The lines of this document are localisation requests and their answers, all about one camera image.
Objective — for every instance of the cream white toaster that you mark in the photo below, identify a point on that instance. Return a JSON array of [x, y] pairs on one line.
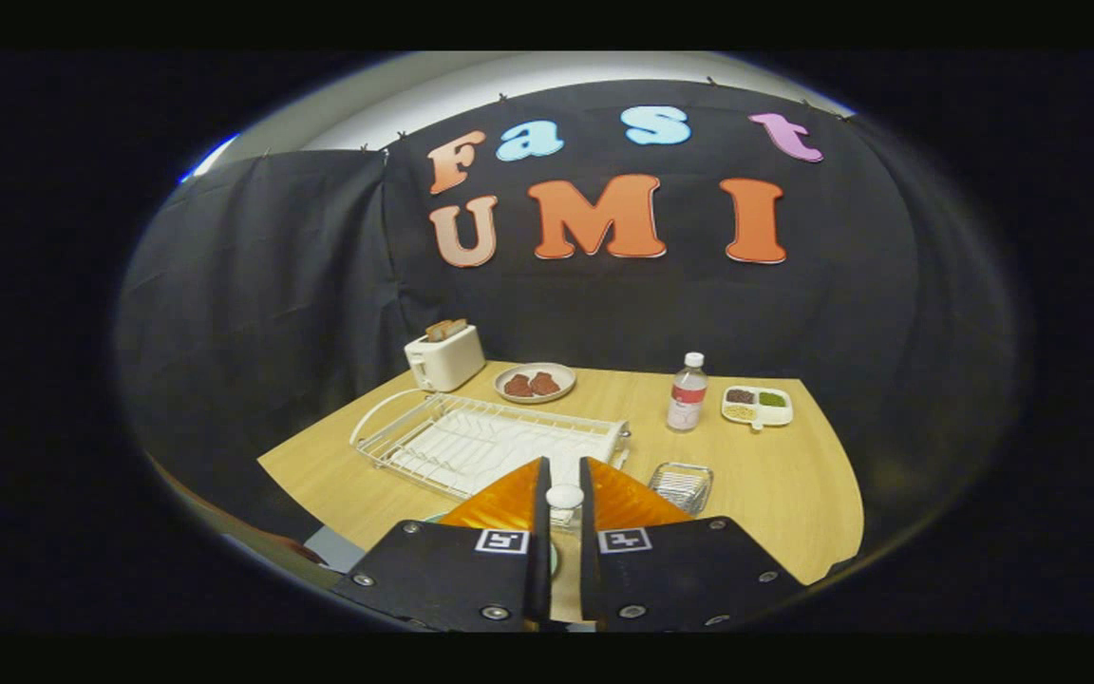
[[447, 361]]

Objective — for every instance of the brown toast slice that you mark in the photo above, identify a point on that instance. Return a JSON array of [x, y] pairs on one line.
[[445, 329]]

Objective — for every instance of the metal mesh basket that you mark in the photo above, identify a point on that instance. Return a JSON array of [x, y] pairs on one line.
[[683, 486]]

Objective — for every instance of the mint green plate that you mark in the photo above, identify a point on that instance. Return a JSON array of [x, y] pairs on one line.
[[556, 559]]

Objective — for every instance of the beige plate with meat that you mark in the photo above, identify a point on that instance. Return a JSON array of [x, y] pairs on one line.
[[535, 369]]

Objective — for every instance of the yellow beans portion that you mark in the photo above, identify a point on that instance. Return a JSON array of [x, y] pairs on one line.
[[740, 412]]

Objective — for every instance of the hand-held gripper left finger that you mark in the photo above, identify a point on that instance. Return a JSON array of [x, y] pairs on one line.
[[542, 532]]

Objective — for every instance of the white segmented dish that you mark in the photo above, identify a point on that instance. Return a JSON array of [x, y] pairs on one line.
[[756, 421]]

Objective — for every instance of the clear bottle with red label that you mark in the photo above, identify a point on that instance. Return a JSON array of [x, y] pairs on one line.
[[687, 399]]

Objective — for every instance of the green beans portion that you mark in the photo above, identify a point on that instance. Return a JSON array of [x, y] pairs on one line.
[[772, 399]]

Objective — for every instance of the brown beans portion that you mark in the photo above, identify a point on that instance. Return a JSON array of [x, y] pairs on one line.
[[740, 395]]

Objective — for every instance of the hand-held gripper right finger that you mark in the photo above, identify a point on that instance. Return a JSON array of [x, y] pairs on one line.
[[588, 570]]

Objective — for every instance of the brown meat piece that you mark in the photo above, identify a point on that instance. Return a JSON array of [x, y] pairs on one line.
[[544, 383], [518, 385]]

